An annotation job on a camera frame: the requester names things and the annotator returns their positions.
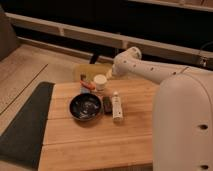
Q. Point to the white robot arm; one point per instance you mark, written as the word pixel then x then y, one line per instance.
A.
pixel 131 61

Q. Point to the white ceramic cup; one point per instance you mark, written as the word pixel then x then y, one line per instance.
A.
pixel 100 82

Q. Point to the dark ceramic bowl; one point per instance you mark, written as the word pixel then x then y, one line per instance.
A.
pixel 85 107

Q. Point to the small dark brown block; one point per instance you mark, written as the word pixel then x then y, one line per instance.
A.
pixel 107 105

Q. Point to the white plastic bottle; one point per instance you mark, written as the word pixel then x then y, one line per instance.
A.
pixel 117 107

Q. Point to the yellow-green cloth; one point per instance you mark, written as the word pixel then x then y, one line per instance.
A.
pixel 90 70

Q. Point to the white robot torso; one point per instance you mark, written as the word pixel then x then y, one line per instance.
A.
pixel 183 124

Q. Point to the dark floor mat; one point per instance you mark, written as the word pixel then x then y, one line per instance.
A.
pixel 22 140

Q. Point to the white window frame rail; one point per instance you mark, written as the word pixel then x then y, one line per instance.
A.
pixel 107 39

